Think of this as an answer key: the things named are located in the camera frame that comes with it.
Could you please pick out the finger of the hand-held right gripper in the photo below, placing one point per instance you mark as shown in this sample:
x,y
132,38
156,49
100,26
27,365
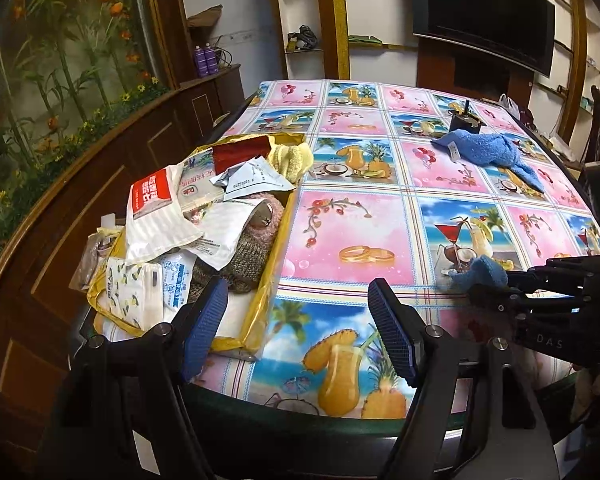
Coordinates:
x,y
530,304
555,272

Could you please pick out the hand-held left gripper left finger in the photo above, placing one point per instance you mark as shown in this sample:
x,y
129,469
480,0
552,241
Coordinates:
x,y
205,325

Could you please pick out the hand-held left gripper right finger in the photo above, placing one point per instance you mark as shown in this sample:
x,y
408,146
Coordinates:
x,y
392,330

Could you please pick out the light blue tissue pack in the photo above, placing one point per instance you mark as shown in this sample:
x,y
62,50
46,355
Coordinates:
x,y
177,280

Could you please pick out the white foam box yellow tape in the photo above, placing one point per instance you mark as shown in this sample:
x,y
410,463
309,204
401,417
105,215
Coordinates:
x,y
260,310

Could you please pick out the blue fuzzy sock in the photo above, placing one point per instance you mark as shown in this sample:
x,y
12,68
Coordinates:
x,y
480,272

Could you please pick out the lemon print tissue pack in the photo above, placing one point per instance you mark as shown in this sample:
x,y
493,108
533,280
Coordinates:
x,y
130,290

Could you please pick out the grey brown knit hat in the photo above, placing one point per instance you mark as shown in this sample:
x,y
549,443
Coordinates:
x,y
255,255

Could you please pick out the white printed paper packet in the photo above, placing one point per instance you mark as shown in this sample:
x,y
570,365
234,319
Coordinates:
x,y
220,235

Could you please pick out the white packet red label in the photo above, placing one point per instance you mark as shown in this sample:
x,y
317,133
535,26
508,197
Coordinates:
x,y
150,230

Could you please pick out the white pouch orange print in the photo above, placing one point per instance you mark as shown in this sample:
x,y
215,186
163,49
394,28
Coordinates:
x,y
200,185

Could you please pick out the silver white packet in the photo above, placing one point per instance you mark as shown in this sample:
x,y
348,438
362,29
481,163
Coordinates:
x,y
255,175

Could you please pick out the red foil packet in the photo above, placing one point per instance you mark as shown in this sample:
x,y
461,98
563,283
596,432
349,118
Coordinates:
x,y
240,155

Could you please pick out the yellow fuzzy cloth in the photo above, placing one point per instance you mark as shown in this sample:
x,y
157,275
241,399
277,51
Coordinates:
x,y
292,165

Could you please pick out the printed tablecloth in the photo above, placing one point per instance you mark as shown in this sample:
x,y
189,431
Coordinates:
x,y
360,220

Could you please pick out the brown packet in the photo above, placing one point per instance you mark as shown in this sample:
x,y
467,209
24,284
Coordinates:
x,y
90,265

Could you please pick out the blue towel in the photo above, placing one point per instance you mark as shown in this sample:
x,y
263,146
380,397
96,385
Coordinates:
x,y
480,147

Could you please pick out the white bag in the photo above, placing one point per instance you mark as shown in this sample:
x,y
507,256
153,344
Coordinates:
x,y
509,105

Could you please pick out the wooden cabinet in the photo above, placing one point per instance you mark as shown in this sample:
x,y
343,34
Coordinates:
x,y
80,200

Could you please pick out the black television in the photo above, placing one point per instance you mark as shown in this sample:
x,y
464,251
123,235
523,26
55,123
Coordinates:
x,y
480,15

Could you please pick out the green item on shelf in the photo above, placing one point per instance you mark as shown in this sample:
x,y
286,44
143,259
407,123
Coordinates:
x,y
365,39

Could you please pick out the dark tool on shelf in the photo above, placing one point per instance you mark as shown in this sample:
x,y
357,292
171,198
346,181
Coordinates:
x,y
302,39

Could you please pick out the brown bag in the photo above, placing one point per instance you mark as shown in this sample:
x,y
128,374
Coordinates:
x,y
205,17

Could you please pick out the flower wall mural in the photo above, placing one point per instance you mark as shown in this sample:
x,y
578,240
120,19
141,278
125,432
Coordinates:
x,y
80,35

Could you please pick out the wooden wall shelf unit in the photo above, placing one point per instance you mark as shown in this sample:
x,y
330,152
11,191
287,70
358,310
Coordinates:
x,y
337,10

